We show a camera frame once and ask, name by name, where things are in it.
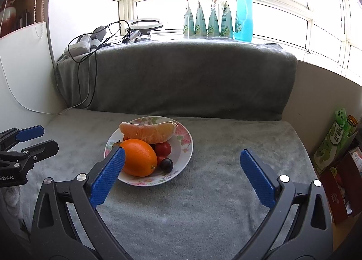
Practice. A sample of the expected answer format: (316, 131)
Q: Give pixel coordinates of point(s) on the green carton box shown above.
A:
(331, 141)

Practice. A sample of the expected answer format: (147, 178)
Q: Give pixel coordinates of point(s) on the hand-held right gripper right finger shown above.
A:
(257, 176)

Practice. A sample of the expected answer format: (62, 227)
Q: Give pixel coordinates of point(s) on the bottle with gold cap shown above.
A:
(352, 121)

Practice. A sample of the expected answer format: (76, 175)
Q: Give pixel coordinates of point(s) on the red cardboard box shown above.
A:
(339, 189)

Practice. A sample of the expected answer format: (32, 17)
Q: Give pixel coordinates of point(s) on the peeled pomelo segment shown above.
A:
(147, 132)

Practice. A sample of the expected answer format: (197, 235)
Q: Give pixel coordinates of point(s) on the dark purple grape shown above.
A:
(166, 164)

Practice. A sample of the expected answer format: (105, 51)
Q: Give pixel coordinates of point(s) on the person's left hand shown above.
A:
(12, 195)

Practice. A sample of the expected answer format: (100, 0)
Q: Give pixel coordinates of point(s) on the blue detergent bottle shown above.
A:
(244, 13)

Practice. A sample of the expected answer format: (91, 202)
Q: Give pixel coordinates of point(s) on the grey fleece blanket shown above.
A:
(198, 84)

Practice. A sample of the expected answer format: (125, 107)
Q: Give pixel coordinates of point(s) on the white power strip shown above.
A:
(77, 46)

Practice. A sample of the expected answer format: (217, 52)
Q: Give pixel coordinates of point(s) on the large orange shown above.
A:
(140, 158)

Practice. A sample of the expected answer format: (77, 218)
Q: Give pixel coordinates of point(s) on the white floral plate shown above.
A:
(181, 146)

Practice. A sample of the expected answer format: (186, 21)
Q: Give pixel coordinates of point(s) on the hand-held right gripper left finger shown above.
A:
(109, 176)

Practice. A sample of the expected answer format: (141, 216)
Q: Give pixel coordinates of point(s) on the red and white vase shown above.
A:
(8, 15)

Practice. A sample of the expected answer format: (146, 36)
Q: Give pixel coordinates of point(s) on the white board panel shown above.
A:
(25, 73)

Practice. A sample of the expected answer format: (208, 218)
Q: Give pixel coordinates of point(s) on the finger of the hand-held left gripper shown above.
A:
(39, 149)
(29, 132)

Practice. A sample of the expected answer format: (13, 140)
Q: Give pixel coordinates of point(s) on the white power adapter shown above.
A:
(99, 33)

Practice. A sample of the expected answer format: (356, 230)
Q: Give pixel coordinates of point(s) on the green refill pouch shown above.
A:
(226, 23)
(200, 23)
(188, 23)
(213, 23)

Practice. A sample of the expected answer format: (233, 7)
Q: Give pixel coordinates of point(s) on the white window frame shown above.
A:
(282, 2)

